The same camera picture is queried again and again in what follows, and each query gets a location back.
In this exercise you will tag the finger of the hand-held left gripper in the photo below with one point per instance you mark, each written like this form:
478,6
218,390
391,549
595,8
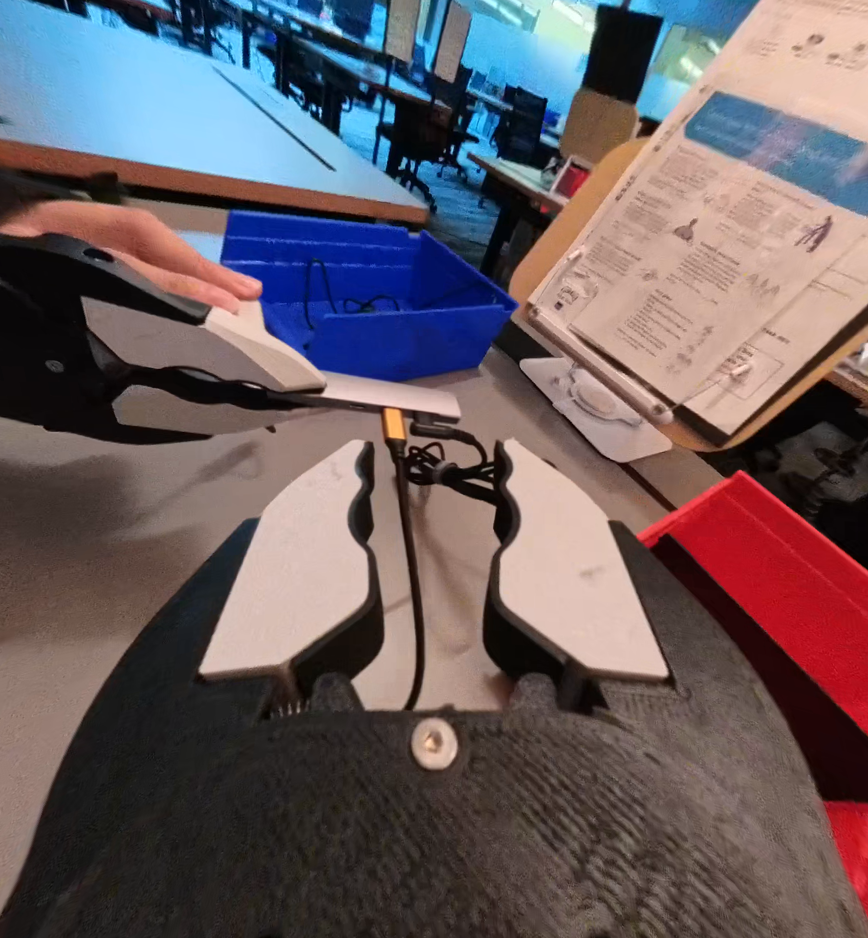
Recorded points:
185,414
207,344

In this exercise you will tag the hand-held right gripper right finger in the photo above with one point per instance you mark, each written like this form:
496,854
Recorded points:
580,579

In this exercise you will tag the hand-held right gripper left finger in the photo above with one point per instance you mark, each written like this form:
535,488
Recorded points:
287,579

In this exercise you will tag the red plastic bin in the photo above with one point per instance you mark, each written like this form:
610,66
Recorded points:
771,586

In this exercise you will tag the grey usb hub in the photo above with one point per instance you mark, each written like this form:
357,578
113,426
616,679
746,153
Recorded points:
405,399

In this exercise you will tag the person's left hand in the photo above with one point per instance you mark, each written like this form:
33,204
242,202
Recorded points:
148,249

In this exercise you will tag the blue plastic bin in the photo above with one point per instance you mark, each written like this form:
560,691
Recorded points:
405,344

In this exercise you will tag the white table wooden edge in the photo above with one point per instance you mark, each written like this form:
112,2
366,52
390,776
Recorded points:
111,95

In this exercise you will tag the black office chair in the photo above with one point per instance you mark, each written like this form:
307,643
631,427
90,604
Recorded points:
434,132

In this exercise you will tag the blue header leaflet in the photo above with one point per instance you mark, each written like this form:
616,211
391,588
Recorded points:
771,146

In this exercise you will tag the white instruction sheet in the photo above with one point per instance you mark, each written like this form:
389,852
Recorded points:
830,44

